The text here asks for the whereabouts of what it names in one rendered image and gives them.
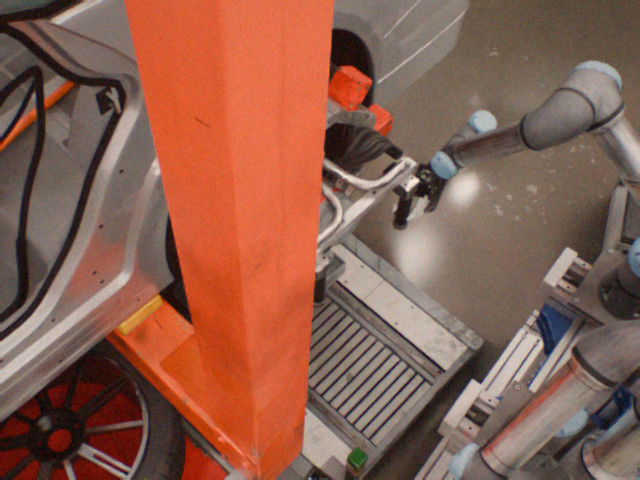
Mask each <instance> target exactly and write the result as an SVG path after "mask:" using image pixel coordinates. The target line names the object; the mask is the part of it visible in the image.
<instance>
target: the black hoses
mask: <svg viewBox="0 0 640 480"><path fill-rule="evenodd" d="M374 145H375V146H374ZM373 146H374V147H373ZM372 147H373V148H372ZM371 148H372V149H371ZM370 149H371V150H370ZM369 150H370V151H369ZM367 151H368V152H367ZM366 152H367V153H366ZM384 152H385V153H387V154H388V155H389V156H391V157H392V158H393V159H395V160H398V159H399V158H400V157H401V156H402V155H403V150H402V149H401V148H399V147H398V146H396V145H395V144H394V143H392V142H391V141H390V140H388V139H387V138H386V137H384V136H383V135H381V134H380V133H378V132H377V131H375V130H373V129H370V128H365V129H362V130H361V131H360V132H359V133H358V134H357V135H356V137H355V138H354V140H353V141H352V143H351V144H350V146H349V148H348V149H347V151H346V153H345V154H344V156H342V155H338V156H336V157H335V158H334V159H333V160H332V162H333V163H334V164H336V165H338V166H340V167H341V168H343V170H345V171H346V172H348V173H350V174H351V175H352V174H353V173H354V172H355V168H356V166H355V165H357V164H361V163H364V162H368V161H371V160H373V159H375V158H377V157H380V156H381V155H382V154H383V153H384Z"/></svg>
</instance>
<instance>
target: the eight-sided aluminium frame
mask: <svg viewBox="0 0 640 480"><path fill-rule="evenodd" d="M375 117H376V115H375V114H373V113H372V112H371V111H369V110H368V109H366V108H365V107H364V106H362V105H360V107H359V109H358V110H356V111H347V109H346V108H345V107H344V106H342V105H341V104H339V103H338V102H336V101H334V100H333V99H332V98H330V97H329V96H327V107H326V121H325V130H326V129H328V128H329V127H330V125H331V124H333V123H335V122H341V123H347V124H349V133H348V142H347V149H348V148H349V146H350V144H351V143H352V141H353V140H354V138H355V137H356V135H357V134H358V133H359V132H360V131H361V130H362V129H365V128H370V129H373V130H374V124H375V123H376V121H375ZM368 164H369V161H368V162H364V163H361V164H357V165H355V166H356V168H355V172H354V173H353V174H352V175H353V176H355V177H357V178H359V179H360V178H361V177H362V175H363V174H365V172H366V168H367V166H368ZM330 183H332V184H333V185H334V186H335V187H338V188H340V186H341V185H342V183H343V181H342V180H340V179H339V178H336V177H335V176H334V177H333V178H332V180H331V181H330ZM353 189H354V187H353V186H351V185H349V184H347V183H345V184H344V186H343V188H342V189H341V190H342V191H343V192H344V193H345V194H347V195H348V196H349V195H350V194H351V192H352V191H353Z"/></svg>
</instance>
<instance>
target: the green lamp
mask: <svg viewBox="0 0 640 480"><path fill-rule="evenodd" d="M367 458H368V456H367V455H366V454H365V453H364V452H362V451H361V450H360V449H359V448H358V446H357V447H356V448H355V449H354V450H353V451H352V452H351V453H350V454H349V455H348V457H347V463H348V464H350V465H351V466H352V467H353V468H354V469H355V470H356V471H358V470H359V469H360V468H361V467H362V466H363V465H364V464H365V463H366V461H367Z"/></svg>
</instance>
